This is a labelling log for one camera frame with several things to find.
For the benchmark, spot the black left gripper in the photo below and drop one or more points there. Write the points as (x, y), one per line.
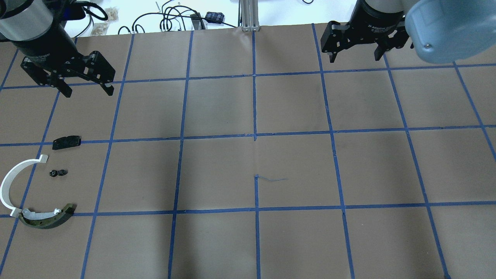
(47, 49)

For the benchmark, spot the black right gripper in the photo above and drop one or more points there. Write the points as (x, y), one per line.
(376, 20)

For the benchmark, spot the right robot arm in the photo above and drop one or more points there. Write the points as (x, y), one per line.
(441, 31)

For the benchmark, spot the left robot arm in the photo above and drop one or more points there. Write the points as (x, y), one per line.
(36, 28)

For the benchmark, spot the small black plastic part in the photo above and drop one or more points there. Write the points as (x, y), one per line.
(65, 142)

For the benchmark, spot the beige crumpled paper bits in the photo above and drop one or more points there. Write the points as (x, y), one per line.
(101, 28)

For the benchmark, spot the white curved plastic arc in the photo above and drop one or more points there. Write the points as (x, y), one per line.
(5, 192)

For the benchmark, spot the black power adapter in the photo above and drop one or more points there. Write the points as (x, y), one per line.
(214, 17)

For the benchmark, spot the aluminium extrusion post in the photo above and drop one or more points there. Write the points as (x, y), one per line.
(249, 20)

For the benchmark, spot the dark green curved bracket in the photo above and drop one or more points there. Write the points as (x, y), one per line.
(47, 220)

